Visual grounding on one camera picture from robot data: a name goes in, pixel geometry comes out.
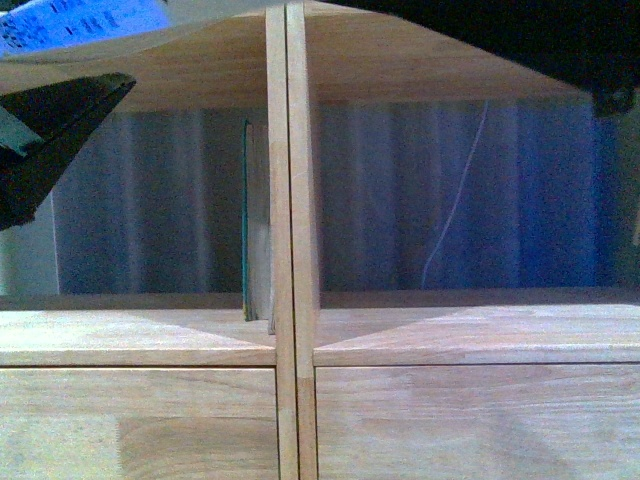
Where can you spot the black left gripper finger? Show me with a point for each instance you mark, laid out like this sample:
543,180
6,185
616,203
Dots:
42,130

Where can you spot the left wooden shelf unit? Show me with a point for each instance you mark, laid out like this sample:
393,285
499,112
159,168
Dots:
233,58

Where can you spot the wooden shelf unit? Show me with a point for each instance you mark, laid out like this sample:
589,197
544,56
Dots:
420,329
233,58

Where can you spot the right wooden shelf unit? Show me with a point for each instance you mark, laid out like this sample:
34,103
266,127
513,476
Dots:
420,329

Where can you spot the green upright book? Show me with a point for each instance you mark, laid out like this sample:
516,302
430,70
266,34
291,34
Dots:
257,289

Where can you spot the left unit upper drawer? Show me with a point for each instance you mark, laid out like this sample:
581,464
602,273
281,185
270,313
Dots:
139,423

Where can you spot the unit drawer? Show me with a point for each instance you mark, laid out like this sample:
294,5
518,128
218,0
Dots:
139,423
478,422

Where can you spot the grey curtain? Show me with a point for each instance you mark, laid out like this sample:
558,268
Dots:
415,196

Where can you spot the right unit upper drawer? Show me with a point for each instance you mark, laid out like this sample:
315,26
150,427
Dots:
478,422

